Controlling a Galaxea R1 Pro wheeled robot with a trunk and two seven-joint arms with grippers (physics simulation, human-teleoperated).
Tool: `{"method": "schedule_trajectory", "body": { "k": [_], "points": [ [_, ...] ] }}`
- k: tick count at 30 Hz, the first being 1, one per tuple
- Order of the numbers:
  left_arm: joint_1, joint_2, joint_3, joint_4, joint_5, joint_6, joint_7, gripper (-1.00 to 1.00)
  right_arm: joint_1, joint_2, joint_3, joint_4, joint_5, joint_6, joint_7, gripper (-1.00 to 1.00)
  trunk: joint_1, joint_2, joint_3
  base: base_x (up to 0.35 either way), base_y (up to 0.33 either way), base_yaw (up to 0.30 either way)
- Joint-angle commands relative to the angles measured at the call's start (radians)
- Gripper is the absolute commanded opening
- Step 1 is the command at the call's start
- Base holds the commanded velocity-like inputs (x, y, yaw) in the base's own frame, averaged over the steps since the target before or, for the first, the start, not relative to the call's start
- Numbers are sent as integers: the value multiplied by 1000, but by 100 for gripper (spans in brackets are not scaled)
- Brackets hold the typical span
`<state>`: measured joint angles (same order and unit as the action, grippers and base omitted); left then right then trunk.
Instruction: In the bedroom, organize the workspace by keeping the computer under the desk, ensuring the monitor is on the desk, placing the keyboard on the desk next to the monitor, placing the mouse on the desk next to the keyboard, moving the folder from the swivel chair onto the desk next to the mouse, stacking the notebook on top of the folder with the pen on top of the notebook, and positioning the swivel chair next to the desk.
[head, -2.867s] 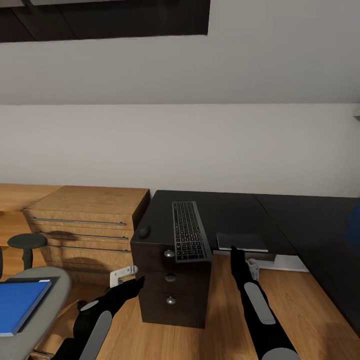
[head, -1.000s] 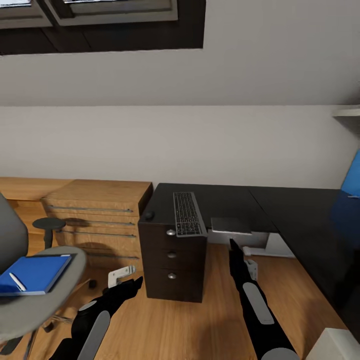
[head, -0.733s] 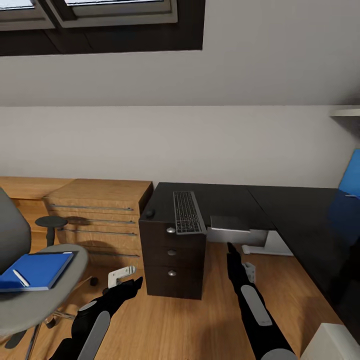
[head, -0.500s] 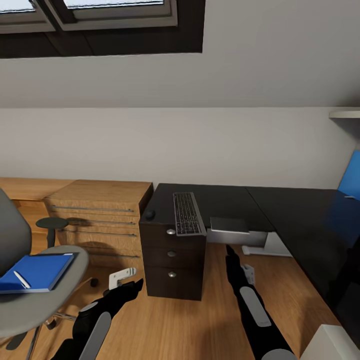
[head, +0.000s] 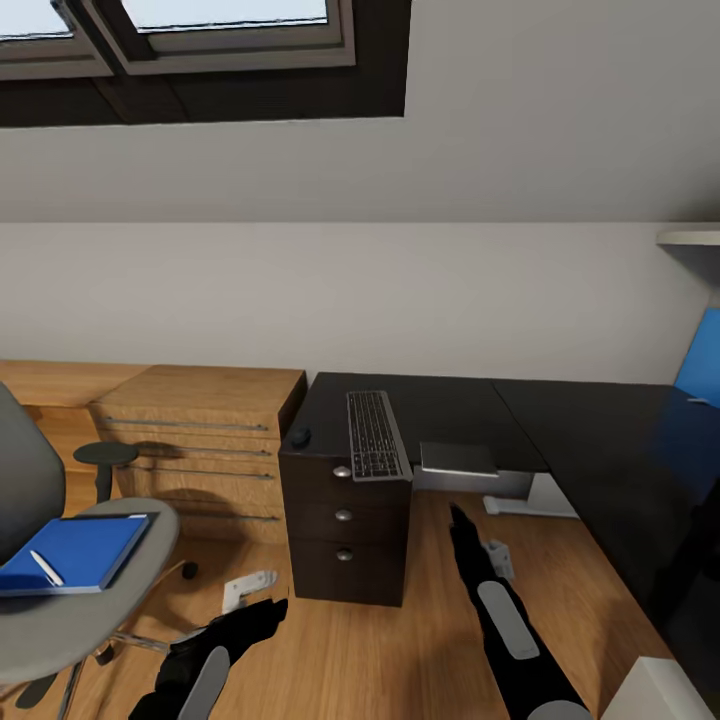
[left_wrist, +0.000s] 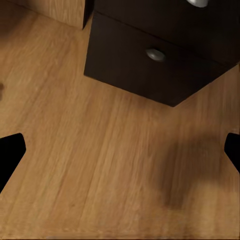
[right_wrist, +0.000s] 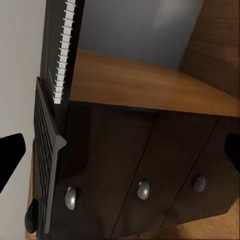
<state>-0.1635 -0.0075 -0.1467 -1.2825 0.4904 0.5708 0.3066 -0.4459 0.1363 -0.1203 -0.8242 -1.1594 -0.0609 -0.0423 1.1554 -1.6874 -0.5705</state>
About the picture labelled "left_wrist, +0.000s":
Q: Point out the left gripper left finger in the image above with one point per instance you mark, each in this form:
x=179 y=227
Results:
x=12 y=150

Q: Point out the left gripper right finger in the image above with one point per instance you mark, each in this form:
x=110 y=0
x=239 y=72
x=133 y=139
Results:
x=232 y=149

